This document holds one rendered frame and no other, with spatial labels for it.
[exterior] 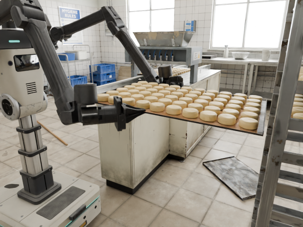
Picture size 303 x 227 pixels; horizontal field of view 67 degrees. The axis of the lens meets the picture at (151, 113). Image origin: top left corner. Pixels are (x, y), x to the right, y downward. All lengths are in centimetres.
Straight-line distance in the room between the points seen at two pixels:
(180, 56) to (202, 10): 338
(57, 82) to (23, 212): 105
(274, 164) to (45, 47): 75
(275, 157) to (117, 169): 149
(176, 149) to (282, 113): 188
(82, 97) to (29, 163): 98
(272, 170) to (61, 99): 63
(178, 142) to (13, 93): 156
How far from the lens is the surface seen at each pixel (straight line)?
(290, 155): 67
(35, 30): 88
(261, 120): 79
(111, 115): 71
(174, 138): 236
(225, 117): 69
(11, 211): 172
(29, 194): 173
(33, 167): 162
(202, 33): 551
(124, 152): 182
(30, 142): 156
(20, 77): 142
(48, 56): 83
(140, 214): 186
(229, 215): 194
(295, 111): 74
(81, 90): 70
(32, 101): 147
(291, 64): 58
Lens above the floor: 124
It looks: 18 degrees down
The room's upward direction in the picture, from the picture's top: straight up
